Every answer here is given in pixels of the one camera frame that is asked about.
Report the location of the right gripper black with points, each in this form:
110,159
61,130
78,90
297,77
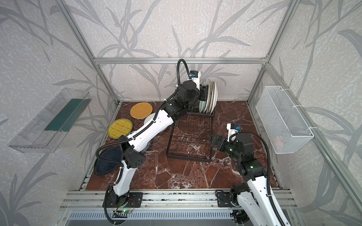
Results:
223,141

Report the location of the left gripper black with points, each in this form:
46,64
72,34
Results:
203,92

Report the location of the sunburst plate teal rim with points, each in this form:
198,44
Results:
211,97

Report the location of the cream plate with plum blossoms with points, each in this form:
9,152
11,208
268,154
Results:
215,97

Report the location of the light green flower plate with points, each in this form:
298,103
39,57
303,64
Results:
202,98

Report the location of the black wire dish rack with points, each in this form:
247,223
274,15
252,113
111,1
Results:
188,140

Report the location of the white plate cloud emblem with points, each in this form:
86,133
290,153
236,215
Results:
150,118

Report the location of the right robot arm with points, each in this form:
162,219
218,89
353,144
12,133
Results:
255,196

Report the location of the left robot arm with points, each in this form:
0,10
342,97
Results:
172,109

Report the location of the orange woven round plate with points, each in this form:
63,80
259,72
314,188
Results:
141,110

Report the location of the white plate dark green rim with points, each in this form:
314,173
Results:
147,147

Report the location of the yellow-green round plate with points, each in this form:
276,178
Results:
120,127

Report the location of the dark blue plate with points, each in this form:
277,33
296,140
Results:
102,168

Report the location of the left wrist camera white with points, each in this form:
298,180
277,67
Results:
195,77

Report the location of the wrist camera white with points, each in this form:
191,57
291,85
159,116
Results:
233,130
195,77

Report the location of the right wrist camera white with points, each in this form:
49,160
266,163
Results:
233,130

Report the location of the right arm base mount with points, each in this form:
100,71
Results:
229,198

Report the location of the white wire mesh basket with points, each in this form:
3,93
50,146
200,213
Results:
286,128

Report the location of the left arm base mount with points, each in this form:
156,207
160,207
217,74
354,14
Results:
129,200

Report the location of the aluminium front rail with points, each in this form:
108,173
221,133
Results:
166,199

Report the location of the clear plastic wall tray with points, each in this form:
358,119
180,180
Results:
48,129

